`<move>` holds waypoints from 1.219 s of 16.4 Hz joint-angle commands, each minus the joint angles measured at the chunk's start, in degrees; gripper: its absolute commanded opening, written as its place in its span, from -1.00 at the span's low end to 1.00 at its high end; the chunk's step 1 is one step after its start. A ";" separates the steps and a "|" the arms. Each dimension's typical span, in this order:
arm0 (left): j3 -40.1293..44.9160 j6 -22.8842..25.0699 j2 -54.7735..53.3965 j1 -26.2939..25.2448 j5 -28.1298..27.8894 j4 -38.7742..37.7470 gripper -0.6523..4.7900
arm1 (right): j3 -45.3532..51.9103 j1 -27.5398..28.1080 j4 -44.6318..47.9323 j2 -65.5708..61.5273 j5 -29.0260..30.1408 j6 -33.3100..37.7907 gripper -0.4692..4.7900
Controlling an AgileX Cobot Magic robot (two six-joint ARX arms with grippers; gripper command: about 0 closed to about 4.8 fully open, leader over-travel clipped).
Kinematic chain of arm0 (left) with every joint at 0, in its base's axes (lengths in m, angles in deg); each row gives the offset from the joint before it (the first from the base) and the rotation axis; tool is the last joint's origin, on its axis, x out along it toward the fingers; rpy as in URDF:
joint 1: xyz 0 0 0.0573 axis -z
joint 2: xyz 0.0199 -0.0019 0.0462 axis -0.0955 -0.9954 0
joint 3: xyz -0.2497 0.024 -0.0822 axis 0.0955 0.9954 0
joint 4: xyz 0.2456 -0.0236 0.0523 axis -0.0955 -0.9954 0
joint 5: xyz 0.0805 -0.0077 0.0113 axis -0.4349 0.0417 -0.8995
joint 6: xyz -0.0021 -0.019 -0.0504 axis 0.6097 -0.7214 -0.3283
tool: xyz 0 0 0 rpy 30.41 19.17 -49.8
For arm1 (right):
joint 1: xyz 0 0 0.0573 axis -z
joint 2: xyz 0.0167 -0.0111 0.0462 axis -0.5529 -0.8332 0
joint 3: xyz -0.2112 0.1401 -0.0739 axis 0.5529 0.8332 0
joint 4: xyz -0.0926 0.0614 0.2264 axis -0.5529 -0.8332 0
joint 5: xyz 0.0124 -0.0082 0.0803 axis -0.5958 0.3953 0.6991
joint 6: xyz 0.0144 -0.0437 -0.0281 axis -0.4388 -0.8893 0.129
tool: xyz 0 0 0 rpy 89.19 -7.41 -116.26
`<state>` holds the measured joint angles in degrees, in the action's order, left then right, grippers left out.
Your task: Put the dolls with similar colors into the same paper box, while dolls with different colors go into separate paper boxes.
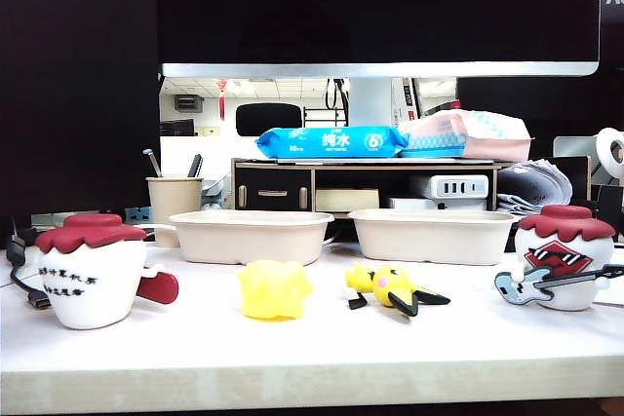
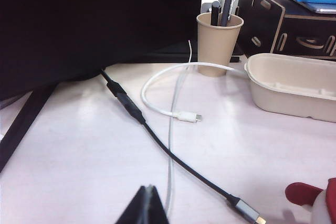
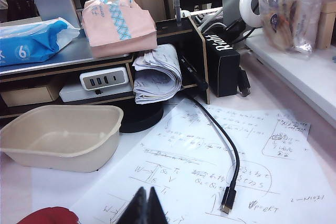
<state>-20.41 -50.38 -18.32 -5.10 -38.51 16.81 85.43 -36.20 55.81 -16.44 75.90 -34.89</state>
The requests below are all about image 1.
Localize yellow blob doll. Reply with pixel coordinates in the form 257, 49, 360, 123
237, 259, 317, 321

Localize yellow black-eared mouse doll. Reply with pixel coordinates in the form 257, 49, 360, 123
344, 262, 452, 319

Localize white jar doll black lettering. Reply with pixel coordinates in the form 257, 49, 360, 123
34, 213, 180, 330

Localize white jar doll blue guitar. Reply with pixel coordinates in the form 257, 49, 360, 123
494, 205, 624, 313

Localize beige paper box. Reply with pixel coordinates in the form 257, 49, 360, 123
168, 209, 335, 267
347, 208, 519, 266

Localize flat white box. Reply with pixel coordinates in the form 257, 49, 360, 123
387, 196, 488, 212

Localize wooden desk organizer shelf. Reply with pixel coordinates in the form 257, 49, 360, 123
231, 157, 514, 215

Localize beige sticky note block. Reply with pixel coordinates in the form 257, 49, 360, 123
315, 187, 380, 212

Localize blue wet wipes pack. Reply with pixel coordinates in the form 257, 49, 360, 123
254, 125, 410, 160

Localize black office chair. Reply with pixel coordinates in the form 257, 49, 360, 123
235, 102, 303, 137

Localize red hanging knot ornament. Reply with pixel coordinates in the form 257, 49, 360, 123
215, 78, 229, 121

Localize red and white carton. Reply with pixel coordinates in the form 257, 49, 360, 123
391, 76, 424, 126

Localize beige paper cup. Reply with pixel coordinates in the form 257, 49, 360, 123
146, 175, 205, 248

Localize white USB power charger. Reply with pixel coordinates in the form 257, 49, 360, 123
429, 174, 490, 201

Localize silver pen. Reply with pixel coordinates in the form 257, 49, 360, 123
142, 147, 163, 178

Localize silver power strip blue socket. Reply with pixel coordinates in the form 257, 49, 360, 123
31, 206, 153, 232

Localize silver-bezel computer monitor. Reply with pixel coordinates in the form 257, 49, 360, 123
155, 0, 602, 128

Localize pink tissue pack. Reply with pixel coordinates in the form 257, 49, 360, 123
397, 109, 536, 163

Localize black partition panel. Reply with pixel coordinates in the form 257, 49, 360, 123
0, 0, 162, 246

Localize white tape roll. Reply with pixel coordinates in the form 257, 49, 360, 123
597, 127, 624, 167

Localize black AOC monitor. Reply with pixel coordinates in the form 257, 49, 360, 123
600, 0, 624, 130

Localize black drawer wooden handle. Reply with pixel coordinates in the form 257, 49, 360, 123
237, 170, 312, 211

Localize white cable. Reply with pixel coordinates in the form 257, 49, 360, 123
134, 223, 177, 242

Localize black USB cable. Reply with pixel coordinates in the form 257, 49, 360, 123
7, 220, 53, 313

